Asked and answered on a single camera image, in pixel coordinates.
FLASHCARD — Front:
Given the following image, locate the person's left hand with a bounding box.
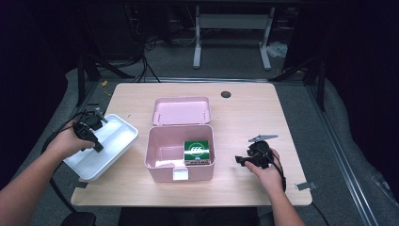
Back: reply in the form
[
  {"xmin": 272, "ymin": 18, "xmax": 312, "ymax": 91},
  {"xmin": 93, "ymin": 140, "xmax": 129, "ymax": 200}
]
[{"xmin": 46, "ymin": 126, "xmax": 95, "ymax": 159}]

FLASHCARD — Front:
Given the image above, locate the bundle of black floor cables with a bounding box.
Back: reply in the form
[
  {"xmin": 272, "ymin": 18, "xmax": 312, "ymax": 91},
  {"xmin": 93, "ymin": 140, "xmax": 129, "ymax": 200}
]
[{"xmin": 125, "ymin": 36, "xmax": 162, "ymax": 84}]

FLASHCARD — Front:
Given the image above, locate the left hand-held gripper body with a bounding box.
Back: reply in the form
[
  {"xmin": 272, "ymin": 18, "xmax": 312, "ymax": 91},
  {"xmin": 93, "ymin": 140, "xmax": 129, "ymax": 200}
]
[{"xmin": 73, "ymin": 107, "xmax": 108, "ymax": 142}]

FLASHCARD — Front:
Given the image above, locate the grey metal bracket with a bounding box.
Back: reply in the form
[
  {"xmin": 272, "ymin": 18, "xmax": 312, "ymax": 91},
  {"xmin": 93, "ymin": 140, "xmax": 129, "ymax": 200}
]
[
  {"xmin": 295, "ymin": 181, "xmax": 318, "ymax": 191},
  {"xmin": 66, "ymin": 180, "xmax": 89, "ymax": 190}
]

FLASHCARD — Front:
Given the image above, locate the clear plastic bag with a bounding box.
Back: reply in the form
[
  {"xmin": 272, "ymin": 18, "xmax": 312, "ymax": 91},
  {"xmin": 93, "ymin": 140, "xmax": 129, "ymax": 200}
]
[{"xmin": 266, "ymin": 41, "xmax": 289, "ymax": 59}]

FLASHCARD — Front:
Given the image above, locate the dark rounded object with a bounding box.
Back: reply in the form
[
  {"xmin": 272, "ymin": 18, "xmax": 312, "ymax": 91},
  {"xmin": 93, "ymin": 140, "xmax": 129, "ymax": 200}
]
[{"xmin": 60, "ymin": 211, "xmax": 97, "ymax": 226}]

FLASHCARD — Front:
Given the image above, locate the person's lap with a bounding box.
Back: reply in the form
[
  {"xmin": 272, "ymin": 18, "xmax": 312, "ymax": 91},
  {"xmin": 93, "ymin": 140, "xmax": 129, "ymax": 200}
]
[{"xmin": 119, "ymin": 206, "xmax": 262, "ymax": 226}]

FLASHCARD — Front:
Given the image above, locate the black stand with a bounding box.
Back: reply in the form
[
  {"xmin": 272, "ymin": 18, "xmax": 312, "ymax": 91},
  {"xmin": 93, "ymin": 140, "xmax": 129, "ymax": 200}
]
[
  {"xmin": 269, "ymin": 55, "xmax": 327, "ymax": 111},
  {"xmin": 76, "ymin": 51, "xmax": 136, "ymax": 107}
]

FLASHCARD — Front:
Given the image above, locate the left hand-held gripper cable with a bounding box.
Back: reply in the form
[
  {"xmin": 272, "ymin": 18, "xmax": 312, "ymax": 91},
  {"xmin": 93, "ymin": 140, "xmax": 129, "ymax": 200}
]
[{"xmin": 41, "ymin": 109, "xmax": 95, "ymax": 215}]

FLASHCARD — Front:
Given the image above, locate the white metal desk frame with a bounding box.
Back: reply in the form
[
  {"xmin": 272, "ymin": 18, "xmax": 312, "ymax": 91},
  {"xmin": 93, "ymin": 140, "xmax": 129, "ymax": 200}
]
[{"xmin": 192, "ymin": 5, "xmax": 276, "ymax": 71}]

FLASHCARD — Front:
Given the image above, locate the hand-held gripper cable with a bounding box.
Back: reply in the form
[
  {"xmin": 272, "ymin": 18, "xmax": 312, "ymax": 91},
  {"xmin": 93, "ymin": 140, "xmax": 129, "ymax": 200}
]
[
  {"xmin": 260, "ymin": 147, "xmax": 287, "ymax": 193},
  {"xmin": 41, "ymin": 109, "xmax": 95, "ymax": 215}
]

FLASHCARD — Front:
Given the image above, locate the white divided tray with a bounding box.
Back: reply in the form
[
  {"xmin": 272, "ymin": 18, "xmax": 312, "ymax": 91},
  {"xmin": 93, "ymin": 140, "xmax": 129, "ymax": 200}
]
[{"xmin": 63, "ymin": 113, "xmax": 139, "ymax": 183}]

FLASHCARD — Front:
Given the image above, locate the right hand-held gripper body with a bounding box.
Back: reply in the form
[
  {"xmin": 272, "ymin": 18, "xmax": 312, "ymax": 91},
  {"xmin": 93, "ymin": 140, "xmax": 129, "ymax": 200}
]
[{"xmin": 247, "ymin": 135, "xmax": 279, "ymax": 170}]

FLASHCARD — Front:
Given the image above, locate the right hand-held gripper cable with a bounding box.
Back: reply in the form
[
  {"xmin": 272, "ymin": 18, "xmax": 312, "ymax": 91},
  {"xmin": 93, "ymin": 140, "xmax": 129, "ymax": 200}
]
[{"xmin": 260, "ymin": 147, "xmax": 287, "ymax": 193}]

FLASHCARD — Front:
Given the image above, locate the person's right hand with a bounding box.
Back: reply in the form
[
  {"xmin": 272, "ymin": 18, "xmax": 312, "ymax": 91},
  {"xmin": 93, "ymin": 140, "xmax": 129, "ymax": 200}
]
[{"xmin": 244, "ymin": 150, "xmax": 285, "ymax": 196}]

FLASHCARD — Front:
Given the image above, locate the green and white carton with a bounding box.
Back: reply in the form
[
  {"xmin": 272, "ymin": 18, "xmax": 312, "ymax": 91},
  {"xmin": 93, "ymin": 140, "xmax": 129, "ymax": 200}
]
[{"xmin": 183, "ymin": 139, "xmax": 211, "ymax": 167}]

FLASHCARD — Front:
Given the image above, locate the pink storage box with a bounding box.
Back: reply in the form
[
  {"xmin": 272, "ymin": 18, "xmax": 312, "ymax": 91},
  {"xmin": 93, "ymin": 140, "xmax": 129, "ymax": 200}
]
[{"xmin": 144, "ymin": 96, "xmax": 216, "ymax": 183}]

